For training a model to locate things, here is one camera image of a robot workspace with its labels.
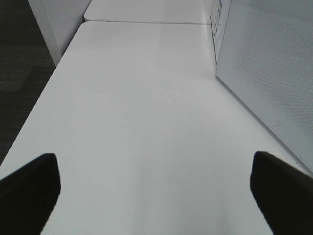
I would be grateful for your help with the white microwave oven body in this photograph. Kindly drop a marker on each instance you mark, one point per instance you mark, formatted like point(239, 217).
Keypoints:
point(218, 16)

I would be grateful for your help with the white microwave door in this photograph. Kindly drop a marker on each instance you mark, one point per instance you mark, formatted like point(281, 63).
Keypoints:
point(266, 60)

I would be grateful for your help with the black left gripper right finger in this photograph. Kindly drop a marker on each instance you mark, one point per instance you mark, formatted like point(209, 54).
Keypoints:
point(283, 194)

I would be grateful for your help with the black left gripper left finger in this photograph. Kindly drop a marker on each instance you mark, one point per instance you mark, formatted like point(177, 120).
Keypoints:
point(28, 196)

